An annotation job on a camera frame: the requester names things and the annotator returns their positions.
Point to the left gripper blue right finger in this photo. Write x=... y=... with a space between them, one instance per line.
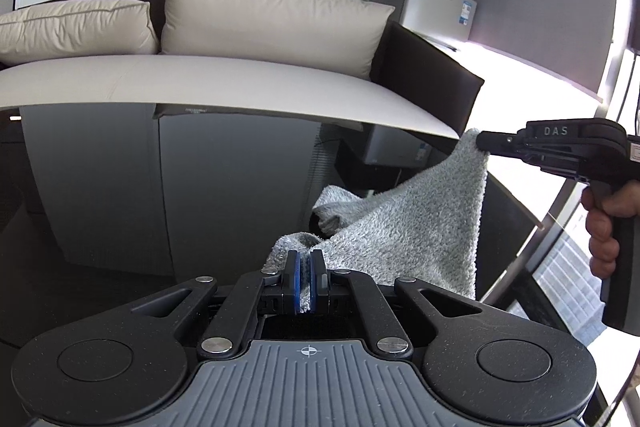
x=316 y=296

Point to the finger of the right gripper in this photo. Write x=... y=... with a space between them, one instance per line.
x=503 y=149
x=490 y=138

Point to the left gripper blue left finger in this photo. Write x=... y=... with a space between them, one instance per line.
x=290 y=279

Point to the grey terry towel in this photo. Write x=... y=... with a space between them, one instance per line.
x=426 y=228

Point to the person's right hand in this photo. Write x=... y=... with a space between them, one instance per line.
x=603 y=247

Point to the silver mini fridge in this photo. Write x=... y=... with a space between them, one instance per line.
x=448 y=22

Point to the beige and brown sofa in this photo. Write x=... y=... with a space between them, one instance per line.
x=414 y=87

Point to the beige large back cushion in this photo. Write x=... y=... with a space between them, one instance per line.
x=335 y=35

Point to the beige left cushion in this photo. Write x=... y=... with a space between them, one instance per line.
x=75 y=28

